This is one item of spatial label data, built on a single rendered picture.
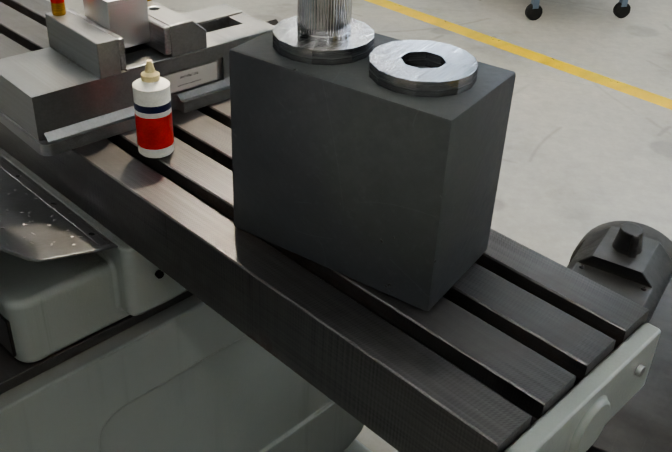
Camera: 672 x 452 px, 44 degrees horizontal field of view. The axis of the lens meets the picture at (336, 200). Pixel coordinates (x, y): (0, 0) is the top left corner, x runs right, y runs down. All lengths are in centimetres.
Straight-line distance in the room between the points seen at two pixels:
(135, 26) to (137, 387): 44
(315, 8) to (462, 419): 35
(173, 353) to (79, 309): 17
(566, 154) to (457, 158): 238
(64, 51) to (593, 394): 70
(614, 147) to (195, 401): 223
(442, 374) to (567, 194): 214
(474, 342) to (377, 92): 22
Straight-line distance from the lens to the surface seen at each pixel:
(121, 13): 102
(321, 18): 72
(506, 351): 72
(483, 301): 76
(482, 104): 68
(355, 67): 71
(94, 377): 105
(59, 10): 107
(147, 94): 92
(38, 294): 96
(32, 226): 98
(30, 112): 98
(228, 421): 129
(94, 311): 101
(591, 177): 293
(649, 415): 122
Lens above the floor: 138
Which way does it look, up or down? 32 degrees down
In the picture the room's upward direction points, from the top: 3 degrees clockwise
